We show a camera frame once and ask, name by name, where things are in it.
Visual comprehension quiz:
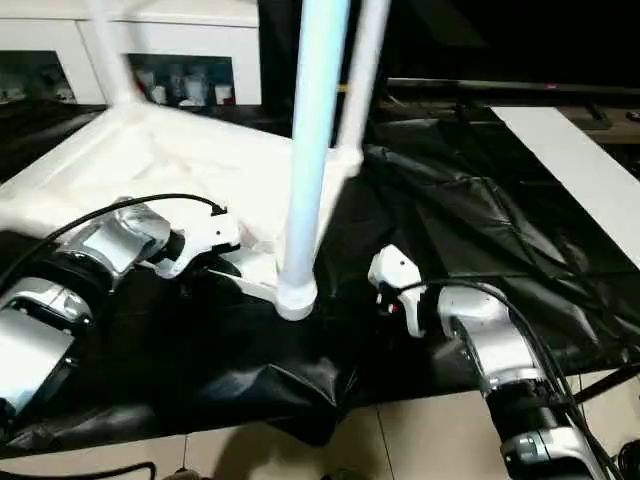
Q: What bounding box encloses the black plastic mat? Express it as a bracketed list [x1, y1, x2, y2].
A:
[0, 95, 640, 456]

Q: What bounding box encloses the black stand leg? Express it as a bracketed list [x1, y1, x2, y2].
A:
[565, 364, 640, 407]

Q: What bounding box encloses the white flat panel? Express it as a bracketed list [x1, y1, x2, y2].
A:
[492, 105, 640, 271]

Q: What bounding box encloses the dark horizontal rail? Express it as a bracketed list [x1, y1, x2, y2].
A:
[385, 78, 640, 101]

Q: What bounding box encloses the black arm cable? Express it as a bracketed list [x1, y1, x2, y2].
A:
[395, 279, 601, 451]
[0, 193, 229, 286]

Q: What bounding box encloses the white glass-door cabinet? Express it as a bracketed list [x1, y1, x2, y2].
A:
[0, 0, 263, 107]

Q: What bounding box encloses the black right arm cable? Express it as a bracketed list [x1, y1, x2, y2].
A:
[395, 279, 601, 451]

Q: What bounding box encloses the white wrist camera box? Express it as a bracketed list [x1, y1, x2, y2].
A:
[155, 208, 243, 281]
[368, 244, 425, 339]

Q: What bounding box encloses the white plastic table top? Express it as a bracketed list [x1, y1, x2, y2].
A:
[0, 100, 363, 306]

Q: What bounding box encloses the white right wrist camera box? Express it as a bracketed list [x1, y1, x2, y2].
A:
[368, 244, 425, 339]

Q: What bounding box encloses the white plastic table leg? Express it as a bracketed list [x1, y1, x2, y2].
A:
[85, 0, 136, 109]
[335, 0, 393, 166]
[274, 0, 351, 323]

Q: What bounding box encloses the black floor cable bundle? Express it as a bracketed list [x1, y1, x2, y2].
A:
[560, 385, 640, 480]

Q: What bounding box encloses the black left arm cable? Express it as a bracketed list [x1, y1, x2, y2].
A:
[0, 193, 229, 286]

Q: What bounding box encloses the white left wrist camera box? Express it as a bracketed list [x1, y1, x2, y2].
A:
[155, 208, 243, 281]

